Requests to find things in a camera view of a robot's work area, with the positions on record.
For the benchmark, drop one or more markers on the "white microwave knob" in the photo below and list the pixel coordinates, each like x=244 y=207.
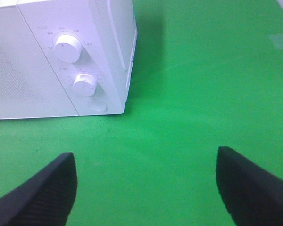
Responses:
x=85 y=84
x=68 y=48

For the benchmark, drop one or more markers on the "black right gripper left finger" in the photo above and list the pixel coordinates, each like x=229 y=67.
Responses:
x=46 y=199

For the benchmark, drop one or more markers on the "round white door-release button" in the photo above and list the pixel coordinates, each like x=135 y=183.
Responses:
x=98 y=106

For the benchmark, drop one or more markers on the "white microwave door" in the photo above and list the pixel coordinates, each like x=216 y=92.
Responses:
x=29 y=88

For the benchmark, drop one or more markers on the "white microwave oven body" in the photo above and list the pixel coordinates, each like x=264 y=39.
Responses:
x=106 y=29

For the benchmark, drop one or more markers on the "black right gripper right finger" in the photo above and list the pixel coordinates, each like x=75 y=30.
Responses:
x=251 y=195

